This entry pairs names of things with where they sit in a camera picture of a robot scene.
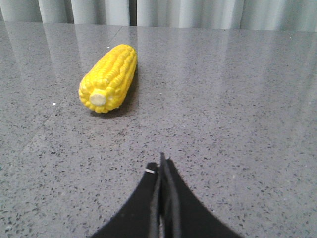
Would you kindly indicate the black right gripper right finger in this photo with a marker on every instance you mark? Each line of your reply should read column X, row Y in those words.
column 184, row 216

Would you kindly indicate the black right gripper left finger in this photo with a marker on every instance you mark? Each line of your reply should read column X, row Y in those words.
column 139, row 216

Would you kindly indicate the yellow corn cob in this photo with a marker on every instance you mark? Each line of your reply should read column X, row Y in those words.
column 105, row 86

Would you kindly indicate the grey pleated curtain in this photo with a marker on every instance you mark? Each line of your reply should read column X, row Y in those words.
column 293, row 15

